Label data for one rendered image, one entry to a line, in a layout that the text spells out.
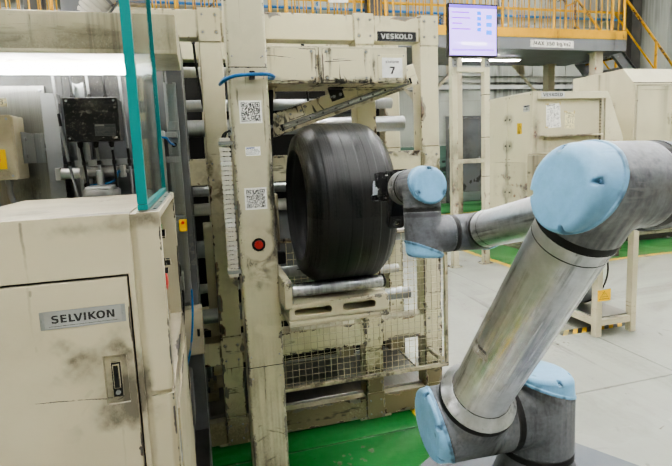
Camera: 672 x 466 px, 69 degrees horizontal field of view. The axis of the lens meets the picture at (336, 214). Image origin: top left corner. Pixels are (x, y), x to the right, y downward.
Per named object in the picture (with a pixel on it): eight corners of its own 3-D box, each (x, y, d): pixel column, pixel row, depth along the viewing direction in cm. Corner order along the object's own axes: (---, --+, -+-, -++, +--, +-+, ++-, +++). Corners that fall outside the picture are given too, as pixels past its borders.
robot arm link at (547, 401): (592, 456, 103) (594, 375, 101) (520, 471, 98) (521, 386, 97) (543, 420, 117) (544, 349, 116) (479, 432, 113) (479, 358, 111)
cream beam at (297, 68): (262, 84, 189) (260, 44, 187) (255, 92, 213) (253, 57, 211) (408, 83, 205) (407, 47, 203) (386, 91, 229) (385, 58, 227)
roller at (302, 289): (290, 294, 165) (288, 282, 168) (288, 300, 169) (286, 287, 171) (387, 283, 175) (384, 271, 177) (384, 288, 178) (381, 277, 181)
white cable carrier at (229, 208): (228, 278, 169) (219, 137, 163) (228, 274, 174) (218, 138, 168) (241, 276, 170) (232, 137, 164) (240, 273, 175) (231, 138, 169)
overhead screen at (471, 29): (448, 56, 525) (447, 2, 518) (446, 57, 530) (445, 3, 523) (497, 57, 541) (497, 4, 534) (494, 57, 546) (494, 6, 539)
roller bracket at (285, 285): (285, 311, 163) (283, 282, 162) (268, 281, 201) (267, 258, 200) (294, 309, 164) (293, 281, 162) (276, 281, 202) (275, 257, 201)
